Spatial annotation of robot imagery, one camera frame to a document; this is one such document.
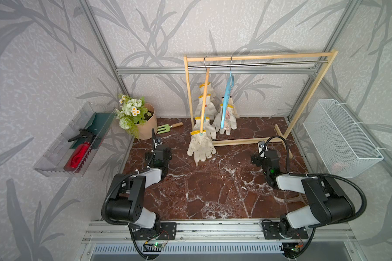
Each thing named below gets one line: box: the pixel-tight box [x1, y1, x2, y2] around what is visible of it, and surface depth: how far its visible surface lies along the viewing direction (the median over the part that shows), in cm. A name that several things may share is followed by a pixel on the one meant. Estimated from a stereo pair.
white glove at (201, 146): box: [187, 129, 217, 166], surface depth 82 cm
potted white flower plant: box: [115, 94, 158, 141], surface depth 87 cm
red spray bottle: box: [63, 128, 97, 173], surface depth 61 cm
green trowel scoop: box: [70, 112, 114, 150], surface depth 69 cm
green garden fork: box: [156, 121, 184, 134], surface depth 118 cm
